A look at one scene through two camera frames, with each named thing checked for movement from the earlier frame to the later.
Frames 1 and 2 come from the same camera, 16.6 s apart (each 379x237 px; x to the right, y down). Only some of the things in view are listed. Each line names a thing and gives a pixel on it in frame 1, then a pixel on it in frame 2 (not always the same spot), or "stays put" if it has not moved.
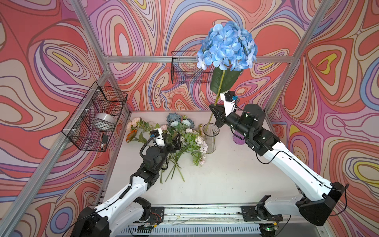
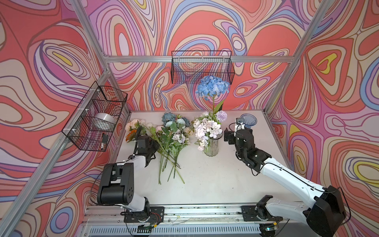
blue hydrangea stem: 227,48 to 210,87
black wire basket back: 185,69 stays put
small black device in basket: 105,138 stays put
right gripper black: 221,114 to 228,136
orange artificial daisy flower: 131,135 stays put
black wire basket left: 90,126 stays put
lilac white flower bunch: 185,135 stays put
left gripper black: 174,147 to 155,145
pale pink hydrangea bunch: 197,148 to 205,127
